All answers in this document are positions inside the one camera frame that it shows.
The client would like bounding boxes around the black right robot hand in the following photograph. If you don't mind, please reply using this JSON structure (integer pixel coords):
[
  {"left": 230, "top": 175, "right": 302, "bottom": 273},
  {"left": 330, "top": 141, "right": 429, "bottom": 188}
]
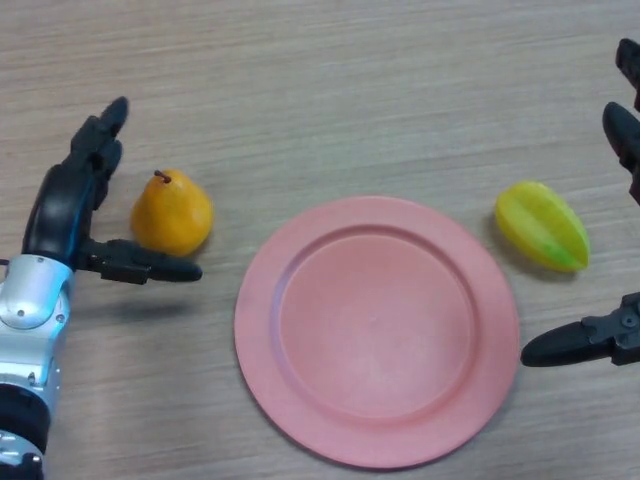
[{"left": 520, "top": 38, "right": 640, "bottom": 369}]

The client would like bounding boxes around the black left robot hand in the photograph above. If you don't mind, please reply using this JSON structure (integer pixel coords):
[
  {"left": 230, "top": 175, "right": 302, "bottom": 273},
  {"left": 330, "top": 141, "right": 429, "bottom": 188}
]
[{"left": 22, "top": 96, "right": 204, "bottom": 287}]

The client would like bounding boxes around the yellow pear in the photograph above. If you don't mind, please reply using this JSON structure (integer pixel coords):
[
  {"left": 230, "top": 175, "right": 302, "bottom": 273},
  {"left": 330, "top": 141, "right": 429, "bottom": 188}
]
[{"left": 129, "top": 170, "right": 215, "bottom": 259}]

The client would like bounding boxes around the pink round plate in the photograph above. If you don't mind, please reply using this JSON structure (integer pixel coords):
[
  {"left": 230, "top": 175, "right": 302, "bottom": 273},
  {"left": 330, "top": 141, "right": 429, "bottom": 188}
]
[{"left": 233, "top": 195, "right": 521, "bottom": 471}]

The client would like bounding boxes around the yellow-green starfruit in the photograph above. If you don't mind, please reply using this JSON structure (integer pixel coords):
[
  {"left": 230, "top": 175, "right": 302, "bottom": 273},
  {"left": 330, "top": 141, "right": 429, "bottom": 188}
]
[{"left": 494, "top": 180, "right": 592, "bottom": 273}]

